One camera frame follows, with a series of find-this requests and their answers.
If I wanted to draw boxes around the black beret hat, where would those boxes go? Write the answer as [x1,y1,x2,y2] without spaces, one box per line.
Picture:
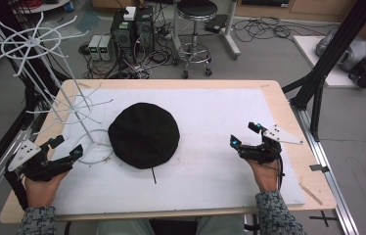
[107,102,181,170]

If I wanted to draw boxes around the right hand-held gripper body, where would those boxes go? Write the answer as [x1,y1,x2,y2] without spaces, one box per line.
[238,123,304,165]

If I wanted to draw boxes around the black computer tower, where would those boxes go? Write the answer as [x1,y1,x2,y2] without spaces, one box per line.
[134,5,156,55]
[110,9,137,63]

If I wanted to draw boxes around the person's legs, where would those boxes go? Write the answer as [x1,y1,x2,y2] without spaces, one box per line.
[96,214,246,235]

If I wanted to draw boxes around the black power brick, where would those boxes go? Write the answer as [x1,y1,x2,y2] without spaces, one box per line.
[203,14,230,34]

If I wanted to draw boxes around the black tape piece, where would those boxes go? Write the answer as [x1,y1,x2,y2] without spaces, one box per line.
[308,164,331,173]

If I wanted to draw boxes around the white table leg stand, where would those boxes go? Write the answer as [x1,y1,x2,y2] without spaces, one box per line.
[221,0,243,62]

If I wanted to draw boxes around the person's right hand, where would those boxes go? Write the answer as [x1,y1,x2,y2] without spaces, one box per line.
[247,160,281,193]

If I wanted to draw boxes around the white floor platform board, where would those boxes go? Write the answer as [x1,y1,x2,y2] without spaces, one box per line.
[293,33,366,89]

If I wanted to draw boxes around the tangled cables by computers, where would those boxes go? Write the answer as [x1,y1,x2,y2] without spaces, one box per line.
[77,38,180,80]

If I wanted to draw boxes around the thin wooden stick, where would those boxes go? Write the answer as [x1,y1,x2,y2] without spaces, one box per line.
[297,182,324,207]

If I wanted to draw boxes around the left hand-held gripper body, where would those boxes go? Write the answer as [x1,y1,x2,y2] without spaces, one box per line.
[6,138,74,183]

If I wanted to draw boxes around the grey robot device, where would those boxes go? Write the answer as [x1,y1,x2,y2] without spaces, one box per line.
[315,28,366,73]

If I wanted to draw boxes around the black round stool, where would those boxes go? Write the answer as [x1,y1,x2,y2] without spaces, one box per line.
[175,0,220,79]

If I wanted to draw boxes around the grey power supply unit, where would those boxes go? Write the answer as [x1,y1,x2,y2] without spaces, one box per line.
[98,34,115,62]
[87,34,103,61]

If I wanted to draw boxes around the white wire hat rack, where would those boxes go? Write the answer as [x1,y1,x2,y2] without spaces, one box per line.
[0,12,115,165]

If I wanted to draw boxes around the white box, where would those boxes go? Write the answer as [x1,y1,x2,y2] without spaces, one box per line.
[122,6,137,23]

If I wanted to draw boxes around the black tape cross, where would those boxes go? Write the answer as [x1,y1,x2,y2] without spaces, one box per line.
[308,210,339,228]

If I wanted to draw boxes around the person's left hand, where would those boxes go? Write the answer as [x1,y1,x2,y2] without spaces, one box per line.
[23,170,69,210]

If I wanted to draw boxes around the black floor cables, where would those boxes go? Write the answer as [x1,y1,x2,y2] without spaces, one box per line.
[232,15,331,44]

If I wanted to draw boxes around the black metal frame stand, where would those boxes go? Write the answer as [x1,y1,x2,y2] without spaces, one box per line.
[281,0,366,142]

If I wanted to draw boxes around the black chair seat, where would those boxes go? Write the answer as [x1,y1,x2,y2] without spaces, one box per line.
[149,218,199,235]

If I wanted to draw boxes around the white table mat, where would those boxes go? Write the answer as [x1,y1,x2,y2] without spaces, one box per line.
[51,87,306,216]

